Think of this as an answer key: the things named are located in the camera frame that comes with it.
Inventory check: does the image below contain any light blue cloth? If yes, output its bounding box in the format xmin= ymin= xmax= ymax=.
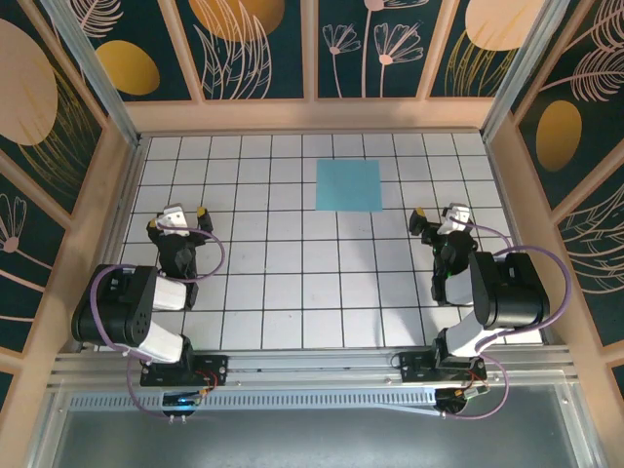
xmin=315 ymin=159 xmax=383 ymax=213

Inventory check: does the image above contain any grey metal sheet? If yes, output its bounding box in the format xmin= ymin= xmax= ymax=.
xmin=28 ymin=384 xmax=604 ymax=468

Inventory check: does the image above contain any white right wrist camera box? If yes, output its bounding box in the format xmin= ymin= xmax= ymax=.
xmin=441 ymin=203 xmax=473 ymax=236

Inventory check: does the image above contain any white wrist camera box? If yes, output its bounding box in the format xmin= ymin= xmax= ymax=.
xmin=441 ymin=203 xmax=473 ymax=236
xmin=159 ymin=204 xmax=190 ymax=239

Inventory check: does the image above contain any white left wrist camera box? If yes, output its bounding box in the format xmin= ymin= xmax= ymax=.
xmin=159 ymin=204 xmax=190 ymax=239

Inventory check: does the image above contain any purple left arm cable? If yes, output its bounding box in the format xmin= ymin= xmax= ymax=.
xmin=89 ymin=224 xmax=226 ymax=421

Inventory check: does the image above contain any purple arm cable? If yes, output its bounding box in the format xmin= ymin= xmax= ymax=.
xmin=441 ymin=217 xmax=572 ymax=420
xmin=89 ymin=224 xmax=226 ymax=421

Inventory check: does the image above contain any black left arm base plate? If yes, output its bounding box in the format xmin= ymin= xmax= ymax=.
xmin=139 ymin=354 xmax=229 ymax=387

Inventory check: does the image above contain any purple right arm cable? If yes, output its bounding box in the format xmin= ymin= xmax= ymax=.
xmin=441 ymin=217 xmax=572 ymax=420

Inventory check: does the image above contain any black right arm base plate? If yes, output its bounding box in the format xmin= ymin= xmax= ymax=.
xmin=399 ymin=350 xmax=488 ymax=385

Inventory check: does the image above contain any aluminium frame post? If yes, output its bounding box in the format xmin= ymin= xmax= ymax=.
xmin=41 ymin=0 xmax=142 ymax=147
xmin=480 ymin=0 xmax=571 ymax=142

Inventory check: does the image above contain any aluminium mounting rail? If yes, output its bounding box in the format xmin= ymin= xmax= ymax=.
xmin=48 ymin=345 xmax=580 ymax=389

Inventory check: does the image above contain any grey slotted cable duct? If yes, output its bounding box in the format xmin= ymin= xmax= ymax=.
xmin=67 ymin=387 xmax=488 ymax=418

